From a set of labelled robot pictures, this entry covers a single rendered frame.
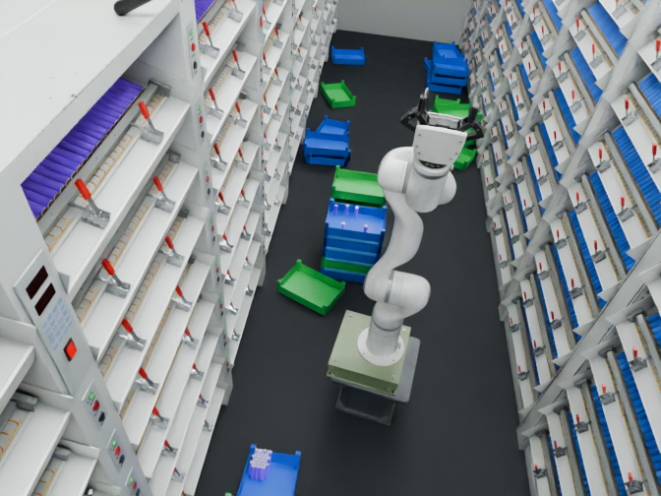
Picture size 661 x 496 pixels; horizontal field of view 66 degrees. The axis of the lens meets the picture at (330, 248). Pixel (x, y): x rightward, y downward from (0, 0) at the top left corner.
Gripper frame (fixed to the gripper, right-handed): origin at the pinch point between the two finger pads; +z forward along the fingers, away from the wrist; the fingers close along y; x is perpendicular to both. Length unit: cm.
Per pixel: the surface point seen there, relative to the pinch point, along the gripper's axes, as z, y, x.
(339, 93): -234, 69, 253
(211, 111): -41, 64, 25
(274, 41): -83, 74, 113
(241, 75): -48, 64, 50
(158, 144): -13, 57, -13
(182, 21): -1, 58, 11
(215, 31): -26, 66, 42
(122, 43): 12, 57, -13
